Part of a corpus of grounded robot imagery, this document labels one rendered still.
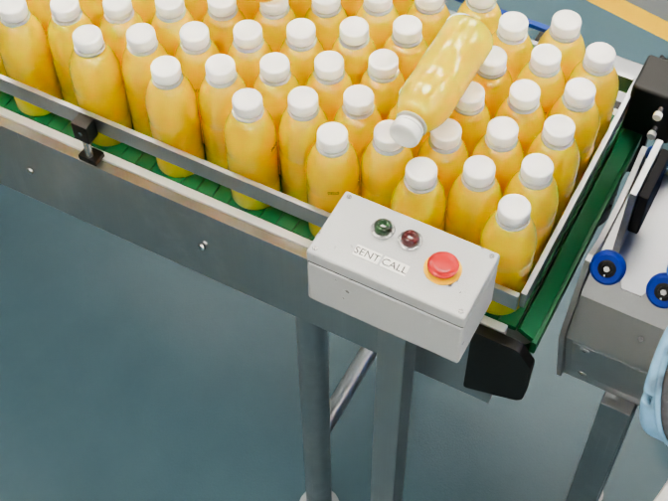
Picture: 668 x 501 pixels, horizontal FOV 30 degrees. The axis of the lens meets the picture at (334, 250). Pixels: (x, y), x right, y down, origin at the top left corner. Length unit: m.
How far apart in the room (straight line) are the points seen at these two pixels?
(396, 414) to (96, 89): 0.60
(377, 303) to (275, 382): 1.17
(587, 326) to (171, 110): 0.62
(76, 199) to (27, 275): 0.93
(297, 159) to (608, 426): 0.66
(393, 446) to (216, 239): 0.39
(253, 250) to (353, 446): 0.88
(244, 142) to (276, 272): 0.22
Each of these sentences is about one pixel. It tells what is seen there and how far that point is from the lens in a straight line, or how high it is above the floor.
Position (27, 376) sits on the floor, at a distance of 2.68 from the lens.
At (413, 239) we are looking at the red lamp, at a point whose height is 1.11.
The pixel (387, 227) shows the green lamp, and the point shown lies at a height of 1.11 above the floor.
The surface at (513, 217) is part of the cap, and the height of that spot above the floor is 1.09.
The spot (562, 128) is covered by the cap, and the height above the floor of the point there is 1.09.
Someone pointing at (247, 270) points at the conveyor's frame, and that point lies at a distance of 1.78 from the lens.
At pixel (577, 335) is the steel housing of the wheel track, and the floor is 0.84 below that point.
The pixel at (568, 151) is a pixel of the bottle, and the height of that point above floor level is 1.06.
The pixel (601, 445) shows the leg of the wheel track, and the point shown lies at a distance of 2.00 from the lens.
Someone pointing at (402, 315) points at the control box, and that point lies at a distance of 1.44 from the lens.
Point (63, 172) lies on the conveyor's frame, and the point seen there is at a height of 0.85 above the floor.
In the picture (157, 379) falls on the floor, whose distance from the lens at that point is 2.63.
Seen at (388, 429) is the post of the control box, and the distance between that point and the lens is 1.77.
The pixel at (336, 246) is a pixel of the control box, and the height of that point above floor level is 1.10.
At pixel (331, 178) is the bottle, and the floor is 1.04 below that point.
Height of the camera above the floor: 2.27
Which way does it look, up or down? 55 degrees down
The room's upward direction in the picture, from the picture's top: 1 degrees counter-clockwise
